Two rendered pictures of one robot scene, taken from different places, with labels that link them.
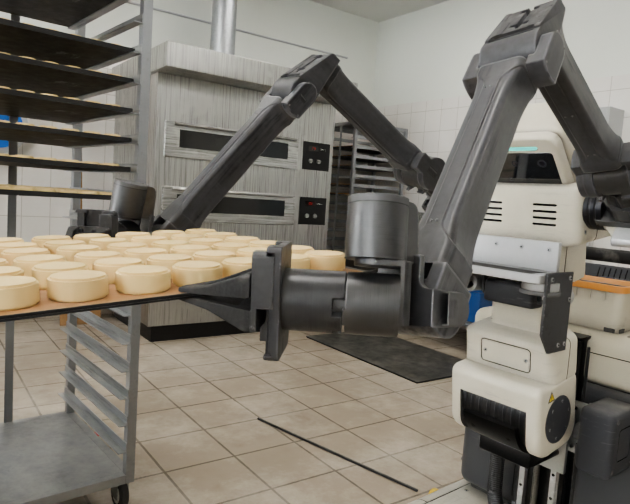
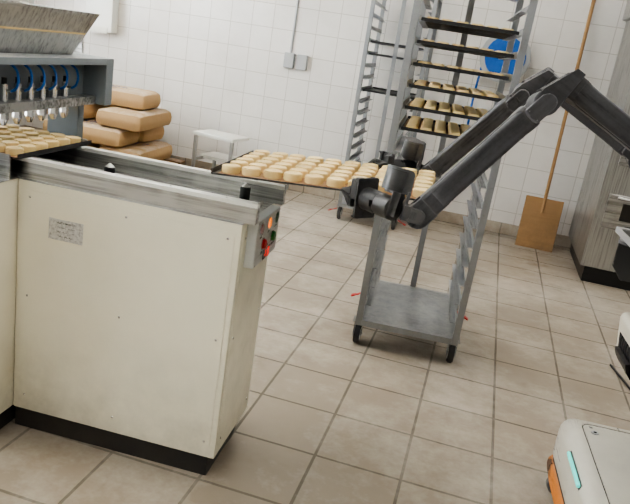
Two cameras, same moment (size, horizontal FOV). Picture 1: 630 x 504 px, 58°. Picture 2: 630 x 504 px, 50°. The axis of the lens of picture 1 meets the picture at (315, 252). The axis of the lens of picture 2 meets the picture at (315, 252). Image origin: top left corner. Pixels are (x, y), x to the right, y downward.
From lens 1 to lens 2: 1.35 m
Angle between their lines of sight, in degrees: 49
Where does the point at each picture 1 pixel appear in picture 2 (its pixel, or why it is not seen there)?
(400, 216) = (396, 175)
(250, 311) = (349, 198)
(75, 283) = (309, 177)
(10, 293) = (290, 176)
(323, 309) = (366, 203)
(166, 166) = not seen: outside the picture
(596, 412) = not seen: outside the picture
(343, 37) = not seen: outside the picture
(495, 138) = (486, 148)
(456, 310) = (415, 217)
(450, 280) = (422, 205)
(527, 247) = not seen: outside the picture
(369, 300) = (378, 203)
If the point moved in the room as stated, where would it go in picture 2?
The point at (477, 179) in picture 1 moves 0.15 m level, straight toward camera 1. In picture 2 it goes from (463, 166) to (408, 162)
